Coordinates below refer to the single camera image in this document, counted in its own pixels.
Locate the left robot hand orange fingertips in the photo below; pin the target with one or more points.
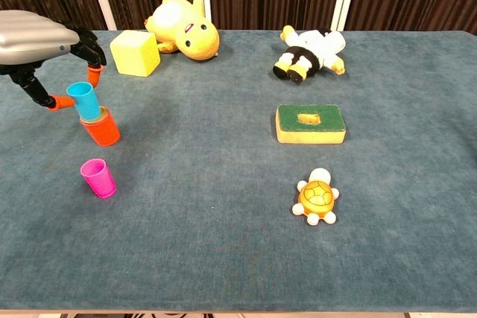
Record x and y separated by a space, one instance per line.
26 38

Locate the light blue plastic cup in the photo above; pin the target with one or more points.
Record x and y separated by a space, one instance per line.
85 102

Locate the yellow plastic cup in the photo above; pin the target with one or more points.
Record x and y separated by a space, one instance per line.
103 113

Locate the pink plastic cup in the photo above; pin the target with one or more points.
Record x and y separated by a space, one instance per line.
100 180

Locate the yellow foam cube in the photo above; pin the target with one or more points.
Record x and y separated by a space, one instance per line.
134 53

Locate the orange plastic cup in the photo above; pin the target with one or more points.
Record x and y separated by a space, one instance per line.
104 132

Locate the yellow plush animal toy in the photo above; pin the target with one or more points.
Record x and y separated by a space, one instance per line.
194 38

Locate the blue felt table cloth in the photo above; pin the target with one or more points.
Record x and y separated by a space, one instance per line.
208 184

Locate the green yellow sponge block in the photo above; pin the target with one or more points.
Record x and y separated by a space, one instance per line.
287 117

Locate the black white penguin plush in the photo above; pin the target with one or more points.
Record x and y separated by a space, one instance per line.
316 51

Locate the orange white turtle toy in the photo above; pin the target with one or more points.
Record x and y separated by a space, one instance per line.
316 197

